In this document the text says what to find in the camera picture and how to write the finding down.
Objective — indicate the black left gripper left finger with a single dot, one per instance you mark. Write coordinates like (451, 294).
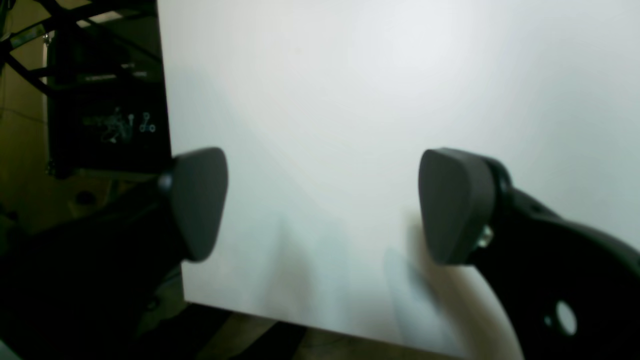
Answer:
(78, 291)

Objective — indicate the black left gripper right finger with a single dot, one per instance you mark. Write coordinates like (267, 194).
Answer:
(570, 292)

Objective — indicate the black equipment box under table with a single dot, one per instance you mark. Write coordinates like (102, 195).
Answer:
(101, 122)

